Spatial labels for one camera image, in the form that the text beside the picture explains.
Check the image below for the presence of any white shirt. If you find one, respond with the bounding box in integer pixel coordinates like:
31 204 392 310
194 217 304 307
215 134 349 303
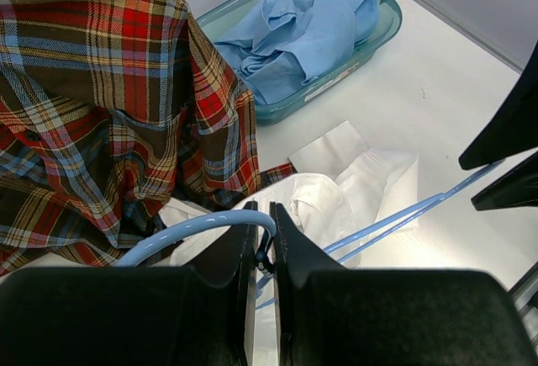
157 119 421 270

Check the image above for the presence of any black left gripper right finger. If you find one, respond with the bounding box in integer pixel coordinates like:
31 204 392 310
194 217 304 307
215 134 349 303
270 202 349 289

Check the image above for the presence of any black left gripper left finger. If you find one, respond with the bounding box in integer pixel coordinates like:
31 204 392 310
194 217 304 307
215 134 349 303
191 224 252 289

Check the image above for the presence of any red plaid shirt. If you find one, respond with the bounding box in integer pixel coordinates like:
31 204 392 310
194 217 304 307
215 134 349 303
1 0 294 275

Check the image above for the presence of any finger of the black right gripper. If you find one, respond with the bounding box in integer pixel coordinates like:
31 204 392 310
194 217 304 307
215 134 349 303
472 153 538 211
459 50 537 170

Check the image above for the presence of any light blue shirt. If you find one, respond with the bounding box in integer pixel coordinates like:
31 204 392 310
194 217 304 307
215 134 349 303
215 0 379 105

